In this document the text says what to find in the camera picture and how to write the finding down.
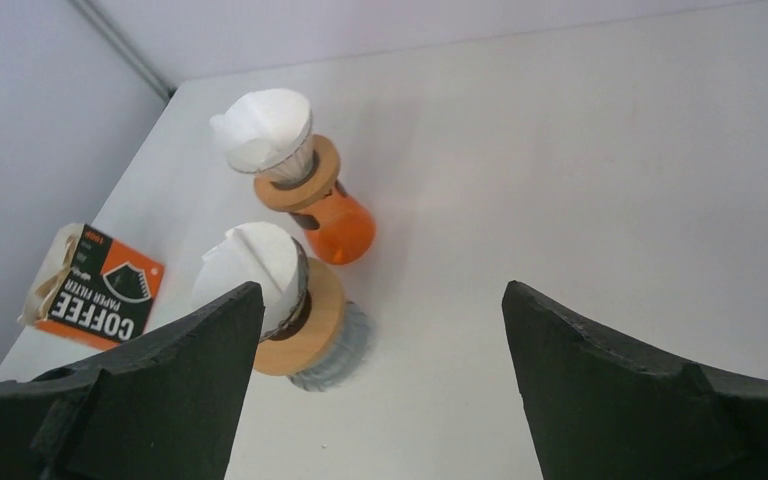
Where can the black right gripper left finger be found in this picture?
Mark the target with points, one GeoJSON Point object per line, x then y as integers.
{"type": "Point", "coordinates": [165, 405]}

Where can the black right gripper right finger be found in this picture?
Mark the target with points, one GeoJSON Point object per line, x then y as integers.
{"type": "Point", "coordinates": [601, 404]}

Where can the orange glass carafe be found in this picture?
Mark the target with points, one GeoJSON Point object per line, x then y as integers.
{"type": "Point", "coordinates": [338, 228]}

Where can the clear ribbed glass dripper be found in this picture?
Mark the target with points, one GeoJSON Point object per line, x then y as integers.
{"type": "Point", "coordinates": [287, 166]}

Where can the white paper coffee filter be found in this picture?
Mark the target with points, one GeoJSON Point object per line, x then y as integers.
{"type": "Point", "coordinates": [277, 115]}

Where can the grey ribbed glass dripper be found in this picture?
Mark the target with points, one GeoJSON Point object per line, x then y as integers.
{"type": "Point", "coordinates": [287, 271]}

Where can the orange coffee filter box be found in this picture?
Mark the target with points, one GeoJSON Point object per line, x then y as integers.
{"type": "Point", "coordinates": [108, 295]}

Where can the brown paper filters stack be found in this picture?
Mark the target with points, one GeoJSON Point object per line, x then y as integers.
{"type": "Point", "coordinates": [51, 275]}

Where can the aluminium frame rail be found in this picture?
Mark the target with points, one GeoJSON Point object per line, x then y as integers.
{"type": "Point", "coordinates": [102, 23]}

